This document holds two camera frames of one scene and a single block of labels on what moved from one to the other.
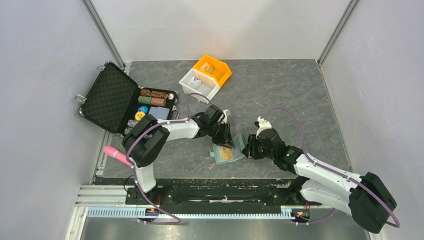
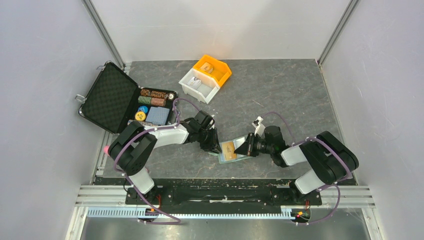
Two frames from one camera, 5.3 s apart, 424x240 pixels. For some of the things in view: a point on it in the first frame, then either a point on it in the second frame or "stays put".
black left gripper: (221, 140) to (214, 145)
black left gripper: (219, 192) stays put
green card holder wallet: (223, 154) stays put
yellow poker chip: (139, 115) stays put
